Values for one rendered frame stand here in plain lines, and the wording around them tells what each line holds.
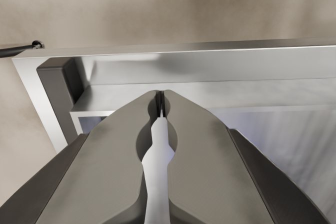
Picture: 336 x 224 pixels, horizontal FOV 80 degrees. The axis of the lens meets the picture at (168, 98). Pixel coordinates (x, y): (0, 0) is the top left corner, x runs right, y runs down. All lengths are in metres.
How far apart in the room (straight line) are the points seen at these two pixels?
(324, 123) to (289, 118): 0.03
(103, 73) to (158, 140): 0.08
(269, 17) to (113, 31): 0.76
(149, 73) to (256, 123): 0.10
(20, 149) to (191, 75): 1.71
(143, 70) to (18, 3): 1.11
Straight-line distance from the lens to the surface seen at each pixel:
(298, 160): 0.25
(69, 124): 0.17
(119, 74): 0.16
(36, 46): 1.22
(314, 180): 0.28
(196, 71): 0.15
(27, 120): 1.59
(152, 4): 1.03
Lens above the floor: 1.02
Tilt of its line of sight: 58 degrees down
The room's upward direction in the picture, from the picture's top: 180 degrees clockwise
